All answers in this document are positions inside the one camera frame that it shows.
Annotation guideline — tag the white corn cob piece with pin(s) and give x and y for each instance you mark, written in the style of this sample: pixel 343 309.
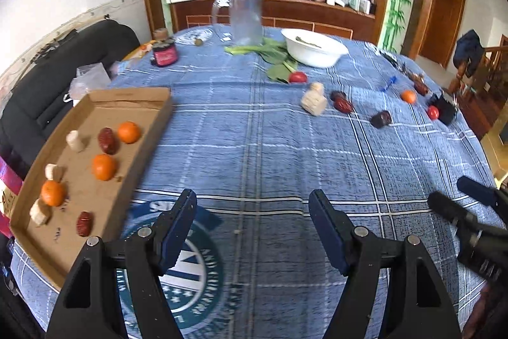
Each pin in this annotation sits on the white corn cob piece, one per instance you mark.
pixel 313 104
pixel 39 212
pixel 76 140
pixel 316 87
pixel 53 171

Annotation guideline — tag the small orange kumquat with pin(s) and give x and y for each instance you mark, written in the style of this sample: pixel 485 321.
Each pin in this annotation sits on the small orange kumquat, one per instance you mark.
pixel 408 96

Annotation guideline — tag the green bok choy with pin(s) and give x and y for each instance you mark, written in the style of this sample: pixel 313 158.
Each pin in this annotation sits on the green bok choy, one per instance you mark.
pixel 270 55

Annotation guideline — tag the clear glass pitcher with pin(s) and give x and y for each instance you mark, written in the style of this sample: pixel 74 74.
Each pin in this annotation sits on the clear glass pitcher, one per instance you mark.
pixel 246 21

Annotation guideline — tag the brown cardboard tray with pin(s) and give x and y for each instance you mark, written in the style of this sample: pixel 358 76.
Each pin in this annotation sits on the brown cardboard tray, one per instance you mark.
pixel 91 188

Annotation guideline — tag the small black box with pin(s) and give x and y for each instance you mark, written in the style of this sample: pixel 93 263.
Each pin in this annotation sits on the small black box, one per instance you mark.
pixel 446 109

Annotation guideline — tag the wooden counter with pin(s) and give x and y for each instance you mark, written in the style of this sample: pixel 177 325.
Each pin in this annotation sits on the wooden counter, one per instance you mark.
pixel 297 13

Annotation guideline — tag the wooden stair railing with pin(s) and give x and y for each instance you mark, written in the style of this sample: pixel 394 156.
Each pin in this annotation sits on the wooden stair railing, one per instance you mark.
pixel 486 88

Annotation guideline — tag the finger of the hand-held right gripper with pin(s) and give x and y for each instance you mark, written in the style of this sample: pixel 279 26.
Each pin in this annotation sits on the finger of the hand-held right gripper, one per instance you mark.
pixel 448 208
pixel 476 190

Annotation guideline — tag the pink bag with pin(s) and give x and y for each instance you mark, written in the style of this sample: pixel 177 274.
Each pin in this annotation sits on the pink bag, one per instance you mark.
pixel 10 180

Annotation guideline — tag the crumpled clear plastic bag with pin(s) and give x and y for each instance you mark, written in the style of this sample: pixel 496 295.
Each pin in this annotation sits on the crumpled clear plastic bag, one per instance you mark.
pixel 90 79

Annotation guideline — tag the blue plaid tablecloth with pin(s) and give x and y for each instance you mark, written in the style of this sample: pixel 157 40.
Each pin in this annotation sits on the blue plaid tablecloth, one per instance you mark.
pixel 258 148

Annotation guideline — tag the dark red perfume bottle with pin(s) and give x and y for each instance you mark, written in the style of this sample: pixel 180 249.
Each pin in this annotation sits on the dark red perfume bottle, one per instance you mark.
pixel 163 54

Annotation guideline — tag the large red jujube date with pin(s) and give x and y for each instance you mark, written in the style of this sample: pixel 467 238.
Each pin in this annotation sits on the large red jujube date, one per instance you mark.
pixel 108 140

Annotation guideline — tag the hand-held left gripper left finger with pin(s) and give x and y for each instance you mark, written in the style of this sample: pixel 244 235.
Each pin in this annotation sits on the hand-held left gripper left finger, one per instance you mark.
pixel 174 231

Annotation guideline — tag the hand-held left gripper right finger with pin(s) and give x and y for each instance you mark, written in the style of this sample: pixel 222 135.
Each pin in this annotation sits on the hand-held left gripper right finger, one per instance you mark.
pixel 329 231

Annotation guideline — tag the red cherry tomato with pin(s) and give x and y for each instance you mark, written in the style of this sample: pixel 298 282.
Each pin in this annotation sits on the red cherry tomato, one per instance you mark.
pixel 433 112

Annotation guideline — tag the dark jujube date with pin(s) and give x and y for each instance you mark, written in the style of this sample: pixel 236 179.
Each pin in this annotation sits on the dark jujube date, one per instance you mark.
pixel 381 119

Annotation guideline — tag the brown wooden door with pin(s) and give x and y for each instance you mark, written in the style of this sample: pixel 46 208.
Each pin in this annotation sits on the brown wooden door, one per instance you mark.
pixel 444 21

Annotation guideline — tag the dark blue jacket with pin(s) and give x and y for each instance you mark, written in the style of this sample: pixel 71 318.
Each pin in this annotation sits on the dark blue jacket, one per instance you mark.
pixel 470 51

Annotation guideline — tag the orange mandarin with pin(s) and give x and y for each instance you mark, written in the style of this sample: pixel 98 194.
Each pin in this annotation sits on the orange mandarin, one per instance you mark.
pixel 52 193
pixel 104 166
pixel 129 132

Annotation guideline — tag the black sofa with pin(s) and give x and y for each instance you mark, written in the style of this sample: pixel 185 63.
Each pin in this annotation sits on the black sofa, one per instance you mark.
pixel 51 85

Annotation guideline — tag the white bowl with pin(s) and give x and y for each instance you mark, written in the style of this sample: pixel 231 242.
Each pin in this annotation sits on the white bowl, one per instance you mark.
pixel 313 53

